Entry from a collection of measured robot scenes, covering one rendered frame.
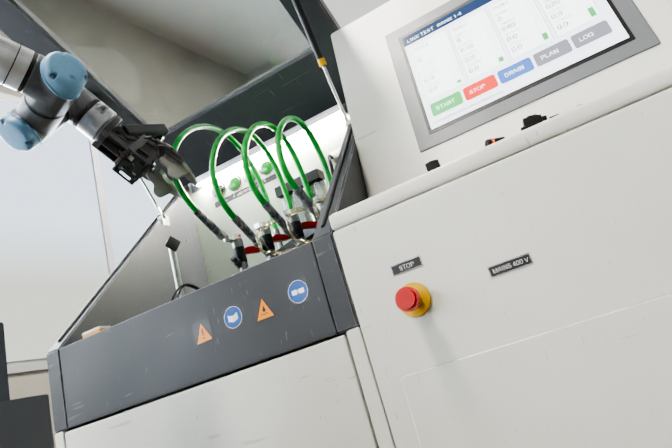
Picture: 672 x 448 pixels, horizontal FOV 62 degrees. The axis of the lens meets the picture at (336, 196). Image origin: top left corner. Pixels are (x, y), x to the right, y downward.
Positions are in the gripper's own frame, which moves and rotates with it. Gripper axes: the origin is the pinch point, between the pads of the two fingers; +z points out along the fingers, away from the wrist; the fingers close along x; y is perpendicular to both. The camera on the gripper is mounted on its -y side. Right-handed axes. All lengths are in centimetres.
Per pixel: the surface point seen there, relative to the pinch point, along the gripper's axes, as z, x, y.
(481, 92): 32, 56, -10
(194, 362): 20.5, -4.8, 33.7
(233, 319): 20.3, 5.9, 30.5
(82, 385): 9.6, -30.7, 31.5
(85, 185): -38, -151, -151
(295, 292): 24.0, 18.6, 30.2
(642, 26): 42, 85, -8
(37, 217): -41, -154, -114
